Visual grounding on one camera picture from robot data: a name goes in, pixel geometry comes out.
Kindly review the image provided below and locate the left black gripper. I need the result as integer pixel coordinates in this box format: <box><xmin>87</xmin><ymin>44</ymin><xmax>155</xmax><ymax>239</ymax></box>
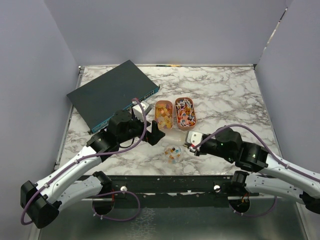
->
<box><xmin>118</xmin><ymin>111</ymin><xmax>165</xmax><ymax>145</ymax></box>

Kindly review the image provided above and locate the clear plastic jar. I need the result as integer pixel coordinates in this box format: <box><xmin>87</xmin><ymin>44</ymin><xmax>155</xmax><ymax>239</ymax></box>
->
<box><xmin>164</xmin><ymin>144</ymin><xmax>182</xmax><ymax>164</ymax></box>

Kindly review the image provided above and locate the pink tray of popsicle candies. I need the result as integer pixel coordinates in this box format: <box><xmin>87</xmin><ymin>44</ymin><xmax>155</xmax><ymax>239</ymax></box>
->
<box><xmin>154</xmin><ymin>100</ymin><xmax>174</xmax><ymax>130</ymax></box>

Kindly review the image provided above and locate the pink tray of lollipops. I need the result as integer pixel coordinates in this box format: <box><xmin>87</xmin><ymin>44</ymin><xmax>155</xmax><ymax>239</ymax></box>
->
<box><xmin>173</xmin><ymin>97</ymin><xmax>197</xmax><ymax>131</ymax></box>

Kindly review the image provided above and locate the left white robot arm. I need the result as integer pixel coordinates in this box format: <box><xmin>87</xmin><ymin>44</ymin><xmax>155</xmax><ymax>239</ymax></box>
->
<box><xmin>20</xmin><ymin>110</ymin><xmax>165</xmax><ymax>229</ymax></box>

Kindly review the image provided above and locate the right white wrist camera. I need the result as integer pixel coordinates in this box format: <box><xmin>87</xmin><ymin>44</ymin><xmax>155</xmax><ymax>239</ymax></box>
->
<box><xmin>185</xmin><ymin>130</ymin><xmax>203</xmax><ymax>146</ymax></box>

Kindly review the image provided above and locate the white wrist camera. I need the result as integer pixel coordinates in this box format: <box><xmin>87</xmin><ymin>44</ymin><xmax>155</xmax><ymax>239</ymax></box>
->
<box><xmin>185</xmin><ymin>130</ymin><xmax>203</xmax><ymax>146</ymax></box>
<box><xmin>132</xmin><ymin>101</ymin><xmax>152</xmax><ymax>122</ymax></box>

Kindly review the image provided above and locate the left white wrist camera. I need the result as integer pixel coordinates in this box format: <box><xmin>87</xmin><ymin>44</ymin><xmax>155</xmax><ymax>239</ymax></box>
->
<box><xmin>132</xmin><ymin>101</ymin><xmax>152</xmax><ymax>122</ymax></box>

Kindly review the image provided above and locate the dark blue network switch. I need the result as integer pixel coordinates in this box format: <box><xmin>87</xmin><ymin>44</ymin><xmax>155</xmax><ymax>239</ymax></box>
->
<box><xmin>67</xmin><ymin>60</ymin><xmax>160</xmax><ymax>134</ymax></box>

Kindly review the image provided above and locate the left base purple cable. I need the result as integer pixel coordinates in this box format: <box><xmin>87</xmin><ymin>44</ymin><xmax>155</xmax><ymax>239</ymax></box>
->
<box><xmin>92</xmin><ymin>190</ymin><xmax>141</xmax><ymax>222</ymax></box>

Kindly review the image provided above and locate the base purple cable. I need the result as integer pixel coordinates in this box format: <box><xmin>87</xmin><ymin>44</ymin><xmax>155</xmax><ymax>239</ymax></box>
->
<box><xmin>228</xmin><ymin>194</ymin><xmax>280</xmax><ymax>218</ymax></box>
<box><xmin>92</xmin><ymin>190</ymin><xmax>141</xmax><ymax>222</ymax></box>

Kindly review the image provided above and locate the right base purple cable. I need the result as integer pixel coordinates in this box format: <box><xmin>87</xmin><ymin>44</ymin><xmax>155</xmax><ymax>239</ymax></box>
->
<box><xmin>228</xmin><ymin>194</ymin><xmax>280</xmax><ymax>218</ymax></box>

